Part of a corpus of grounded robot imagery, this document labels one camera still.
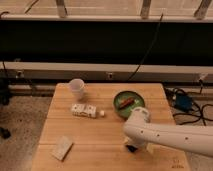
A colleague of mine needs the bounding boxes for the black floor cables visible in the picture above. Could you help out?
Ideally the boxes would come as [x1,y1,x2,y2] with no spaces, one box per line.
[164,87,213,126]

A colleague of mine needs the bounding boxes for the white sponge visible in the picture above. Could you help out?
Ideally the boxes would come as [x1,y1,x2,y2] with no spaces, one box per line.
[51,136,73,161]

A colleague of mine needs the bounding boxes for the blue power box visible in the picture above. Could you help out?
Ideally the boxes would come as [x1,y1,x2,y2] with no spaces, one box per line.
[174,94,192,112]

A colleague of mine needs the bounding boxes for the black eraser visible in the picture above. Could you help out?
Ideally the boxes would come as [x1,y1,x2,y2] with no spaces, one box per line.
[125,144,138,153]

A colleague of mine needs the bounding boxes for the clear plastic cup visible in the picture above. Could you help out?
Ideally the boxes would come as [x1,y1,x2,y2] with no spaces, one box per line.
[69,79,85,100]

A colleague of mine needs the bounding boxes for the black hanging cable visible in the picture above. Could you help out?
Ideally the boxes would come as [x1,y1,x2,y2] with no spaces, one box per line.
[127,13,164,82]

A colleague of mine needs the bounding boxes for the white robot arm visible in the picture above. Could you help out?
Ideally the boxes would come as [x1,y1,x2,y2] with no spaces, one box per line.
[123,107,213,157]

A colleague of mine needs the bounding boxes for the black object at left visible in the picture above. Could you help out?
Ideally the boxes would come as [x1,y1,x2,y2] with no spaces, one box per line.
[0,127,11,139]

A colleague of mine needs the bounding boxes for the green bowl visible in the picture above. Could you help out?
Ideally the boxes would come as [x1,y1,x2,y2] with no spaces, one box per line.
[113,91,145,119]

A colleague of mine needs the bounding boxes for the brown sausage in bowl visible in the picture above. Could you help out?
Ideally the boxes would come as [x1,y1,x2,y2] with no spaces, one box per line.
[119,97,134,109]

